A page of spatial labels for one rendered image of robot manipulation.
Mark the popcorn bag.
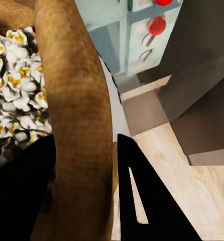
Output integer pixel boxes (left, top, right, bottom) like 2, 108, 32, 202
0, 0, 131, 241

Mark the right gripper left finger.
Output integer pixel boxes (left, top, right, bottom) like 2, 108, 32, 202
0, 134, 56, 241

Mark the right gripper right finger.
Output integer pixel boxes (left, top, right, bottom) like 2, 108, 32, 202
117, 134, 202, 241

